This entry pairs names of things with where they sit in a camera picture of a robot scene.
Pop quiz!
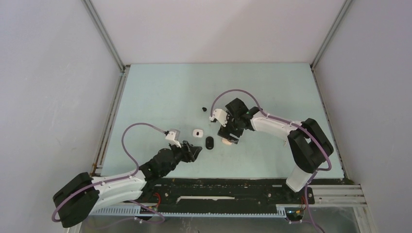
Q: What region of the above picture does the aluminium frame post left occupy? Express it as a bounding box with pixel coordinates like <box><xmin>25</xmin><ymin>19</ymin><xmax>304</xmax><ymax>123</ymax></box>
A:
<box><xmin>81</xmin><ymin>0</ymin><xmax>126</xmax><ymax>72</ymax></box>

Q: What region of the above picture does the aluminium frame post right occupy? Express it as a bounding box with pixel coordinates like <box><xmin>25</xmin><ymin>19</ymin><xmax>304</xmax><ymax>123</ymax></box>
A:
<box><xmin>310</xmin><ymin>0</ymin><xmax>354</xmax><ymax>71</ymax></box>

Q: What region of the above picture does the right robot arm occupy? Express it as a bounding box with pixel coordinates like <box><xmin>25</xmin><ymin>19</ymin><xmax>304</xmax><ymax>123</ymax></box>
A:
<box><xmin>209</xmin><ymin>98</ymin><xmax>334</xmax><ymax>203</ymax></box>

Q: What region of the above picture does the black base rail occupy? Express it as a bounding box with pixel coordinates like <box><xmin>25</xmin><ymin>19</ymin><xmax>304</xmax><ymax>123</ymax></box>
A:
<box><xmin>135</xmin><ymin>178</ymin><xmax>314</xmax><ymax>215</ymax></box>

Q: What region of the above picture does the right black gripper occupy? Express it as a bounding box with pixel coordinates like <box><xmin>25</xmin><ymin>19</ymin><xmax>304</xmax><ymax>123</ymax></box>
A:
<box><xmin>218</xmin><ymin>111</ymin><xmax>244</xmax><ymax>144</ymax></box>

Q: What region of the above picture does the white earbud charging case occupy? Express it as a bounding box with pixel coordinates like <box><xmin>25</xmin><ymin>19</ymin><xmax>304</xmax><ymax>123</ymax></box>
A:
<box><xmin>192</xmin><ymin>129</ymin><xmax>204</xmax><ymax>138</ymax></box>

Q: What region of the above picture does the beige earbud charging case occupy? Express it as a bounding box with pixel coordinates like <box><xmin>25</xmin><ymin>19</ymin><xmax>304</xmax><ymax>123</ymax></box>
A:
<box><xmin>222</xmin><ymin>138</ymin><xmax>233</xmax><ymax>146</ymax></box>

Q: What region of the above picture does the black earbud charging case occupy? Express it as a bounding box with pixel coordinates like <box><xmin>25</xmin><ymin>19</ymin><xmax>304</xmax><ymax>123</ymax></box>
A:
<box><xmin>205</xmin><ymin>136</ymin><xmax>214</xmax><ymax>150</ymax></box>

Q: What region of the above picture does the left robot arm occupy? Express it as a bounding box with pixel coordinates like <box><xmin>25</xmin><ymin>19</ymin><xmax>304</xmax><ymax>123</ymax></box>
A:
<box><xmin>52</xmin><ymin>141</ymin><xmax>203</xmax><ymax>228</ymax></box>

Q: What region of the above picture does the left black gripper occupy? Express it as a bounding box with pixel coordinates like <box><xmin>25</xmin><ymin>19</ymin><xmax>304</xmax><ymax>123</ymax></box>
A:
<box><xmin>161</xmin><ymin>140</ymin><xmax>202</xmax><ymax>176</ymax></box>

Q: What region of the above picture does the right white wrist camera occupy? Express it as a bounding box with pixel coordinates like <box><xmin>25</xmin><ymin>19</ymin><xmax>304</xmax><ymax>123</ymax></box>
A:
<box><xmin>209</xmin><ymin>109</ymin><xmax>228</xmax><ymax>127</ymax></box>

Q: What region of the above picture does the aluminium frame post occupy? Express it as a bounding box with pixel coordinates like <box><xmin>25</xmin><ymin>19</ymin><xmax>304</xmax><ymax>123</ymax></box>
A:
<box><xmin>310</xmin><ymin>0</ymin><xmax>354</xmax><ymax>71</ymax></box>
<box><xmin>81</xmin><ymin>0</ymin><xmax>126</xmax><ymax>72</ymax></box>

